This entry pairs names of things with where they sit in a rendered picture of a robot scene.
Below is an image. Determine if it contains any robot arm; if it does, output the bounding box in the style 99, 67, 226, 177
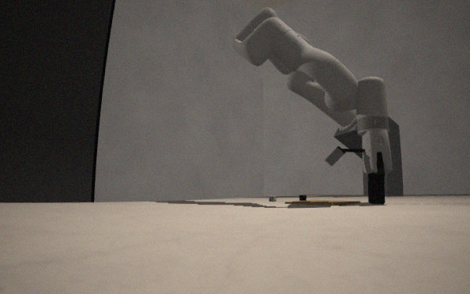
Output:
231, 7, 389, 131

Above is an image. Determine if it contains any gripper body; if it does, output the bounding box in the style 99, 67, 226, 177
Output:
358, 128, 392, 174

